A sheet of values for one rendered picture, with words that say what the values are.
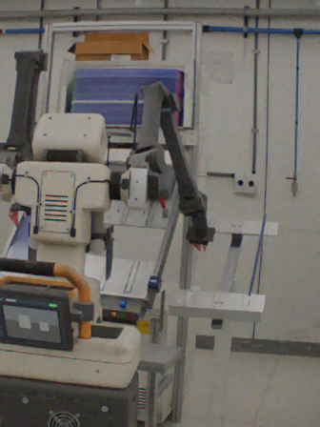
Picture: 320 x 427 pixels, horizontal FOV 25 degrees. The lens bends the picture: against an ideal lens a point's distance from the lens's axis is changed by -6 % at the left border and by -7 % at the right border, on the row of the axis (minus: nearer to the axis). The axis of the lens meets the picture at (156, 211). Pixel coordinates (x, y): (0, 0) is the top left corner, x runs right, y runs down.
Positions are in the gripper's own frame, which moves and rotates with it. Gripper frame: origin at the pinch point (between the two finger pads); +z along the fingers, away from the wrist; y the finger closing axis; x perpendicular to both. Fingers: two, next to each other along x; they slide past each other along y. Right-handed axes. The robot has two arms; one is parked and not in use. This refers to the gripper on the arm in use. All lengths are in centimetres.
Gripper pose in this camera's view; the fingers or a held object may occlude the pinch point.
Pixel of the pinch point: (202, 249)
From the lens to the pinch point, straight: 283.7
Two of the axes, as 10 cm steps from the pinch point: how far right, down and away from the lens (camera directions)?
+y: -9.6, -0.8, 2.5
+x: -2.3, 7.1, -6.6
